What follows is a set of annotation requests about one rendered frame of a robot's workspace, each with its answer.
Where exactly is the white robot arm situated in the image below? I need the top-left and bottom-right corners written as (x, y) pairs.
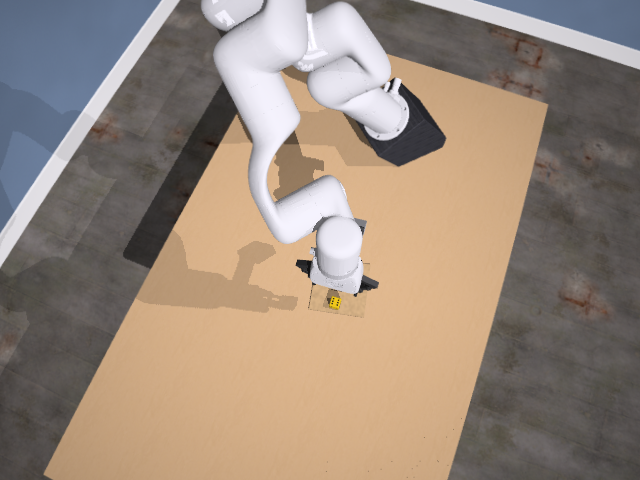
top-left (201, 0), bottom-right (409, 280)

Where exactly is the yellow die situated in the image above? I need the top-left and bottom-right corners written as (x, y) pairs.
top-left (329, 296), bottom-right (341, 310)

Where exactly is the tan flat mat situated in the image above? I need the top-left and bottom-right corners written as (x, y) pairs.
top-left (309, 264), bottom-right (370, 317)

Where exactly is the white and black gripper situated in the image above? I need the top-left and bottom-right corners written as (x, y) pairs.
top-left (296, 256), bottom-right (379, 297)

